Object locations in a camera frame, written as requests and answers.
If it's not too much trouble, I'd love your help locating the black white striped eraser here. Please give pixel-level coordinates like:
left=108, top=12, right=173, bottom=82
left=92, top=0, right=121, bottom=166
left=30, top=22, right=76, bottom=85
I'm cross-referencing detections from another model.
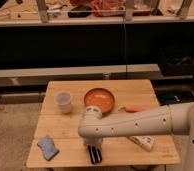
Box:
left=88, top=146, right=102, bottom=164

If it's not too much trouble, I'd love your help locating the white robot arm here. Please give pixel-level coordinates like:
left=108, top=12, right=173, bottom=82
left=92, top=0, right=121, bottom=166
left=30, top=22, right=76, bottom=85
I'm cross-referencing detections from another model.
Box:
left=78, top=102, right=194, bottom=171

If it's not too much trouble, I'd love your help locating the white ceramic cup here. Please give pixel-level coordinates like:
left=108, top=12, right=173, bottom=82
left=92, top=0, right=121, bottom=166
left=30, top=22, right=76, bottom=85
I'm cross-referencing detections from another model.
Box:
left=54, top=91, right=72, bottom=114

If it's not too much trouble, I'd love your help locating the orange bowl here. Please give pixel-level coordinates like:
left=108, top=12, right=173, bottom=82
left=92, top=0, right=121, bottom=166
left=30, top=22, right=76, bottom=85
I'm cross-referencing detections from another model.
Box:
left=84, top=88, right=115, bottom=113

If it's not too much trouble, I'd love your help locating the orange toy carrot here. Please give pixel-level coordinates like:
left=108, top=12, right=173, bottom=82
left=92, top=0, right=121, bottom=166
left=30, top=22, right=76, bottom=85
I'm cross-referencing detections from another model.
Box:
left=119, top=105, right=143, bottom=113

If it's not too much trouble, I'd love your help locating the wooden table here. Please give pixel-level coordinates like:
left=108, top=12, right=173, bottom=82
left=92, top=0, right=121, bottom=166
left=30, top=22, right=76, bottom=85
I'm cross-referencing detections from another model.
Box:
left=26, top=80, right=180, bottom=168

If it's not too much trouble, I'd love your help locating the white plastic bottle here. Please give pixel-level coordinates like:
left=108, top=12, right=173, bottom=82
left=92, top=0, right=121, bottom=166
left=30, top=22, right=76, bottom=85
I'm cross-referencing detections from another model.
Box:
left=129, top=136, right=155, bottom=152

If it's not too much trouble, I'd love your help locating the blue sponge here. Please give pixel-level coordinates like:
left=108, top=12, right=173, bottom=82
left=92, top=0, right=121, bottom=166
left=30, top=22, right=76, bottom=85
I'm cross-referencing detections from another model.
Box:
left=37, top=135, right=59, bottom=161

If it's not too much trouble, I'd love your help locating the red cloth on shelf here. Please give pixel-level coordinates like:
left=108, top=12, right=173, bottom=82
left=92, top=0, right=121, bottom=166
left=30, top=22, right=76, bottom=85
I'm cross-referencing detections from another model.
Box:
left=91, top=0, right=125, bottom=17

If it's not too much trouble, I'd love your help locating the metal shelf rail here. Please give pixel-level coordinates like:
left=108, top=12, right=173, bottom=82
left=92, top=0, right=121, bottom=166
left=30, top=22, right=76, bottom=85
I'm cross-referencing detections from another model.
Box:
left=0, top=64, right=160, bottom=87

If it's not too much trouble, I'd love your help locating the black cable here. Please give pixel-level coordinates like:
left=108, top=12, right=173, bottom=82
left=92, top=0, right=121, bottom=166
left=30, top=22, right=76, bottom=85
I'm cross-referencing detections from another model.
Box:
left=123, top=16, right=129, bottom=80

